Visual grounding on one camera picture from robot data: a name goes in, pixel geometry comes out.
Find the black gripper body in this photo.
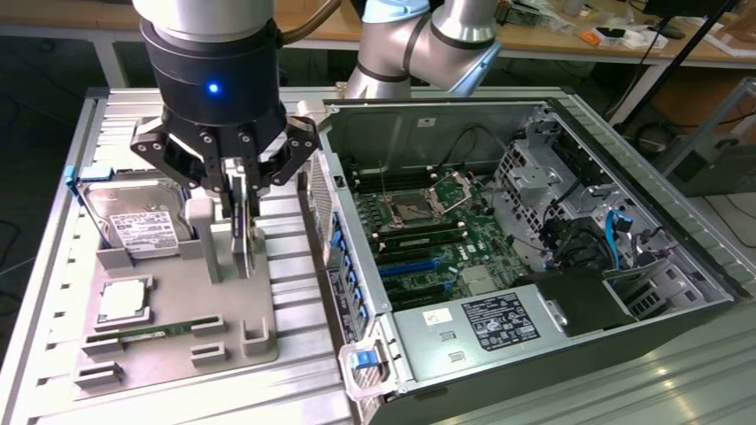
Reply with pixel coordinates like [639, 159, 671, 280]
[139, 15, 291, 134]

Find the black graphics card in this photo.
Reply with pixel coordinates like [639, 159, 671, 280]
[222, 158, 267, 280]

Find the black RAM slot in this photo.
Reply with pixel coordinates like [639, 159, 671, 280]
[354, 176, 442, 192]
[353, 167, 439, 182]

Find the hard disk in blue caddy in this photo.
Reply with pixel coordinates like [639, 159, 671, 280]
[62, 162, 195, 262]

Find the blue card retainer strip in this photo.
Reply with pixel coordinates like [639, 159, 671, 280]
[329, 211, 373, 344]

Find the CPU socket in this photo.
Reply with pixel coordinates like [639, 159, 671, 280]
[385, 190, 438, 230]

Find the metal socket cover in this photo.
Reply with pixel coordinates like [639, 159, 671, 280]
[425, 171, 479, 213]

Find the black installed RAM stick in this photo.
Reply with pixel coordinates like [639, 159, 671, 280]
[378, 228, 470, 253]

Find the blue expansion slot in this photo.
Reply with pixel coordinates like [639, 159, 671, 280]
[378, 259, 443, 279]

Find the silver CPU chip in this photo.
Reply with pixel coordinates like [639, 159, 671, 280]
[98, 280, 150, 321]

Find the green motherboard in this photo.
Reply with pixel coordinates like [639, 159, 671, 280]
[351, 166, 534, 313]

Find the grey parts rack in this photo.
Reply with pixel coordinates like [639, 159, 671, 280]
[67, 197, 283, 403]

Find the black expansion slot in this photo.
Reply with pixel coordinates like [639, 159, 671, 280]
[390, 294, 450, 311]
[387, 282, 446, 298]

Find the metal drive cage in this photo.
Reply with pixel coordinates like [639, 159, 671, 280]
[493, 119, 598, 218]

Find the green RAM stick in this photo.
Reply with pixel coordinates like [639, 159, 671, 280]
[87, 314, 219, 345]

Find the silver chipset heatsink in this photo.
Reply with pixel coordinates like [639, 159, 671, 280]
[459, 267, 499, 297]

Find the silver power supply unit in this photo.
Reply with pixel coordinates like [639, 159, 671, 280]
[381, 282, 573, 384]

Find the white device on desk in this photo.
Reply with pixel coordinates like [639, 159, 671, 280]
[581, 24, 670, 50]

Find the open black PC case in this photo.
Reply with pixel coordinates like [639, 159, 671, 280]
[294, 95, 747, 425]

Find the black slanted pole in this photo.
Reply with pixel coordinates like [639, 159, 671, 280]
[602, 0, 743, 123]

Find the metal disk bay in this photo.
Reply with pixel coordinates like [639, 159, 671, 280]
[602, 256, 721, 321]

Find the black desk monitor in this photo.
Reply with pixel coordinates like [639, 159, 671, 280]
[641, 0, 743, 19]

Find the arm cable with sleeve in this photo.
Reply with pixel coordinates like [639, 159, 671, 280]
[275, 0, 346, 46]

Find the black wire loop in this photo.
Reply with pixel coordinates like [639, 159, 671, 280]
[441, 125, 509, 174]

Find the black cable bundle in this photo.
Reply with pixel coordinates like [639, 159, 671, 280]
[538, 214, 614, 272]

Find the grey case handle blue latch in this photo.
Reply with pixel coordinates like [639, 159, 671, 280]
[339, 338, 397, 402]

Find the blue wire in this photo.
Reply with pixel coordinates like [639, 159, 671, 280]
[603, 205, 638, 272]

